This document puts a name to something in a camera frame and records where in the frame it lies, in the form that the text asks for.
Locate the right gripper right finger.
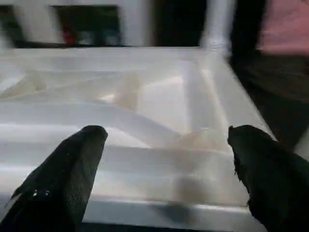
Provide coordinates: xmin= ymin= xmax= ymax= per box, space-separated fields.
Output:
xmin=227 ymin=125 xmax=309 ymax=232

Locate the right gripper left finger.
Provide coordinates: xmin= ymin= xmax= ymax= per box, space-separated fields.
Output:
xmin=0 ymin=125 xmax=110 ymax=232

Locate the pink pillow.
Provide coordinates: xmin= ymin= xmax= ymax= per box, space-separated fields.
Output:
xmin=256 ymin=0 xmax=309 ymax=57

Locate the white plastic table top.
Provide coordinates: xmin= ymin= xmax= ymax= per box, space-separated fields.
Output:
xmin=0 ymin=46 xmax=277 ymax=232

